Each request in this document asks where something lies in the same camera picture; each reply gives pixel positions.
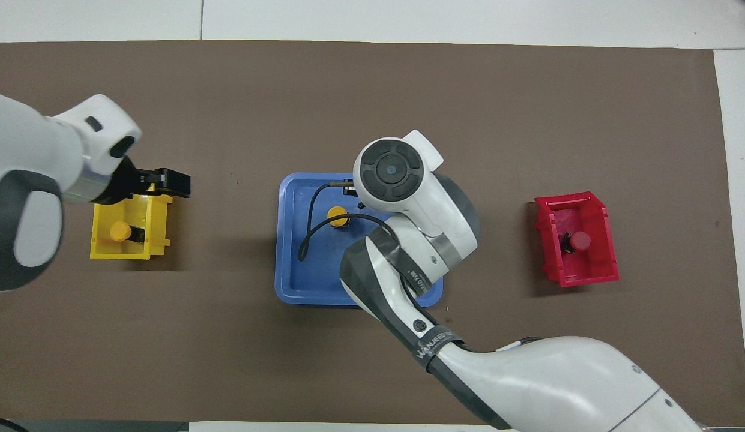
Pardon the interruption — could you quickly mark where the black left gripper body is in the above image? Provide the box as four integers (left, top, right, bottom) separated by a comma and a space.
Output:
105, 156, 163, 206

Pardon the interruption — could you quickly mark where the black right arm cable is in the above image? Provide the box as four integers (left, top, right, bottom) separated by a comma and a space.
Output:
297, 180, 409, 262

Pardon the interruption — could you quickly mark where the grey base strip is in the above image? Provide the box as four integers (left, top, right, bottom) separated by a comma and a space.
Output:
24, 420, 190, 432

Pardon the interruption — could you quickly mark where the brown paper mat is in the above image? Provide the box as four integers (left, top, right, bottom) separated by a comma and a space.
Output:
0, 40, 745, 427

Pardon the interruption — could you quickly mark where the red push button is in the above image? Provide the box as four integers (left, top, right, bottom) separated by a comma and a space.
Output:
560, 231, 591, 254

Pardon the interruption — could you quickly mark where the blue plastic tray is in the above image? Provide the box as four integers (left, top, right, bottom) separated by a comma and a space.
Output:
275, 172, 444, 308

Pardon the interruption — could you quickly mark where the red plastic bin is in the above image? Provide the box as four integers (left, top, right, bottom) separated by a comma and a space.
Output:
533, 191, 620, 288

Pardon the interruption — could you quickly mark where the yellow plastic bin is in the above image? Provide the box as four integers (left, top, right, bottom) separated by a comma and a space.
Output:
89, 191, 173, 261

